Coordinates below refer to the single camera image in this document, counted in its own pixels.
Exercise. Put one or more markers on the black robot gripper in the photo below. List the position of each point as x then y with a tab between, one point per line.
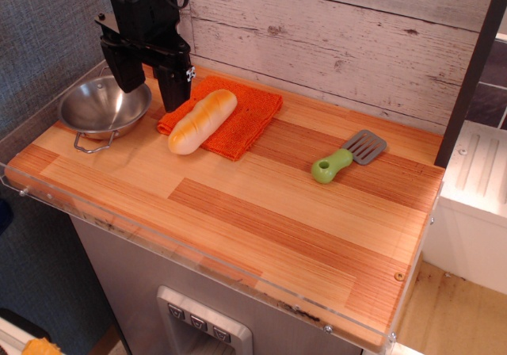
139	32

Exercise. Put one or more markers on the stainless steel two-handled pot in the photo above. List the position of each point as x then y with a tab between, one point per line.
99	111

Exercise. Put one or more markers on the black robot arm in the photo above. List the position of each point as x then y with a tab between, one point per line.
139	32

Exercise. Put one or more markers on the orange woven towel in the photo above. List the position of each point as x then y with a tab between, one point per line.
242	128

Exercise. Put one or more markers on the toy bread loaf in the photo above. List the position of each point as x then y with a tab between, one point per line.
202	121

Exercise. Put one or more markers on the clear acrylic front guard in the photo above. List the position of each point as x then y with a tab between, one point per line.
256	238

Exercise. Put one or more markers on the grey toy fridge cabinet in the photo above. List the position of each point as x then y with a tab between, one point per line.
130	275

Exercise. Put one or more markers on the green and grey toy spatula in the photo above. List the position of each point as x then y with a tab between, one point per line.
362	148

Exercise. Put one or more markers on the silver dispenser button panel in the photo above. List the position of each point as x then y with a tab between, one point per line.
193	328

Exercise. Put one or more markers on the yellow object bottom left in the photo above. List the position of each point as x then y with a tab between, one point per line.
41	346

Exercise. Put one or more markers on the white toy sink unit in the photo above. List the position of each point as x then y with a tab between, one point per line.
467	236

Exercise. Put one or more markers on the dark right shelf post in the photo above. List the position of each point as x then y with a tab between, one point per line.
485	41

